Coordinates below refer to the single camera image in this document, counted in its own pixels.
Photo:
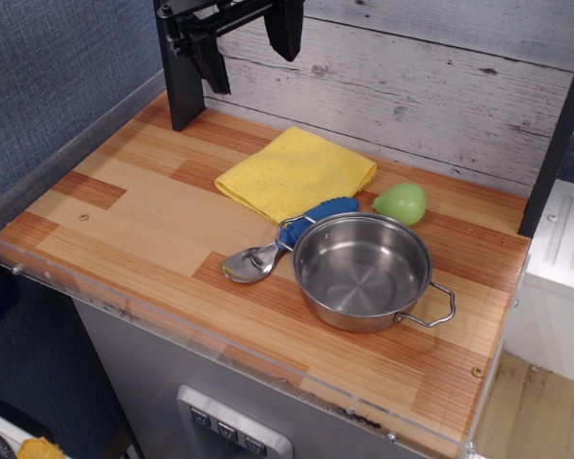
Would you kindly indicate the yellow folded cloth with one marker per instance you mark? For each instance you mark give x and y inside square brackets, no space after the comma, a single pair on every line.
[297,171]

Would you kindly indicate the black vertical post left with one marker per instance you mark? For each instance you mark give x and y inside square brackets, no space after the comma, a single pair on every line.
[183,84]

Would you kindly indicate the metal pot with handles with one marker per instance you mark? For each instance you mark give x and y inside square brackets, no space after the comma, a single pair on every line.
[363,272]

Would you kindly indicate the black vertical post right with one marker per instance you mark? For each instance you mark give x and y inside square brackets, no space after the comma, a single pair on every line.
[550,167]

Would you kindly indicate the silver button control panel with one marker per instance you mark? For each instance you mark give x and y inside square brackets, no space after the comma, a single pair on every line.
[229,428]

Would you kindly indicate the clear acrylic table guard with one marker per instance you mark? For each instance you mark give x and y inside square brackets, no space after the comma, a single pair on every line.
[126,220]

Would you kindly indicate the black vertical post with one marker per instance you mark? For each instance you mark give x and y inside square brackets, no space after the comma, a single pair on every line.
[183,84]
[550,167]

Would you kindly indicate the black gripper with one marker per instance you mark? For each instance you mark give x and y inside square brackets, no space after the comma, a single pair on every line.
[200,22]

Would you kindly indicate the green plastic pear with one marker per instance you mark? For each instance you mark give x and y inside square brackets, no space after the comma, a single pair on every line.
[405,202]

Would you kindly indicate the blue handled metal spoon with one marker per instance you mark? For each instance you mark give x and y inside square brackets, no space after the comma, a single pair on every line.
[254,264]

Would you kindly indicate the white aluminium rail block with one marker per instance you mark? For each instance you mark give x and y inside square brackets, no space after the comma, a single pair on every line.
[551,254]

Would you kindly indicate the yellow object bottom left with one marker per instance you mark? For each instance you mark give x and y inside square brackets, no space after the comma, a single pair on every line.
[39,448]

